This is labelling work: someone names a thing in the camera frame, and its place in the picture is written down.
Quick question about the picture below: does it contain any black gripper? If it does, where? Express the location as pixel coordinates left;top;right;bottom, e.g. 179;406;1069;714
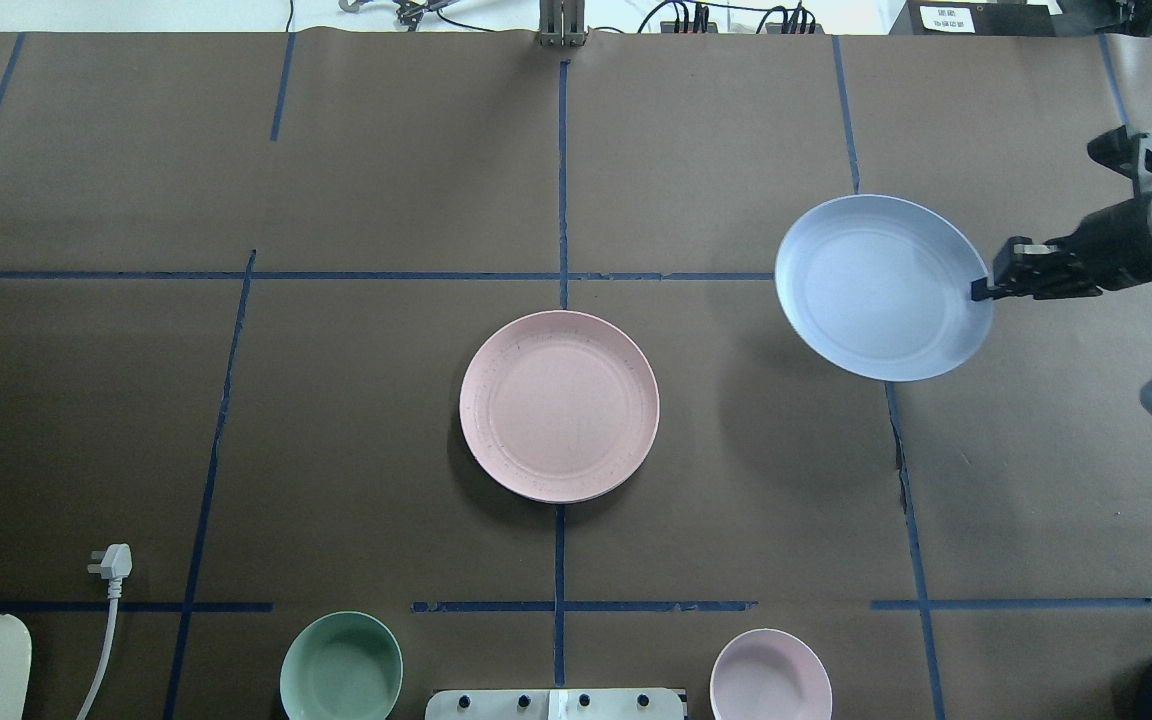
970;199;1152;302

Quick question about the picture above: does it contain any blue plate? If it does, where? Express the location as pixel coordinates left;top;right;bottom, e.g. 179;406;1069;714
773;194;993;382

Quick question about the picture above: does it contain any pink plate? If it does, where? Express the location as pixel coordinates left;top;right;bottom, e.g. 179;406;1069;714
460;310;660;505

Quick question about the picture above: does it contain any black box with label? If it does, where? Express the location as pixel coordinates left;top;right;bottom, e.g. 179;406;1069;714
888;1;1056;37

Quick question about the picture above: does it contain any pink bowl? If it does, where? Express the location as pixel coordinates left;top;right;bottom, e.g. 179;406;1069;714
708;628;835;719

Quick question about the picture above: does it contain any green bowl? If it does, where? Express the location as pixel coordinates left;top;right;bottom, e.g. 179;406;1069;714
279;611;404;719

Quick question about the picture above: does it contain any white power plug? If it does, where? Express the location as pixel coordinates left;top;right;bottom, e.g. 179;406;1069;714
86;543;134;583

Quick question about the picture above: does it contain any aluminium frame post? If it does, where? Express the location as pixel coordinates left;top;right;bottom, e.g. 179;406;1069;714
536;0;588;50

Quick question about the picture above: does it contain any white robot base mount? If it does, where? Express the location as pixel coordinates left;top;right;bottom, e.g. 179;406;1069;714
424;687;689;719

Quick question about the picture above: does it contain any white plug cable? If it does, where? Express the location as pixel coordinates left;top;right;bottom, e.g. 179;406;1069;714
76;578;123;720

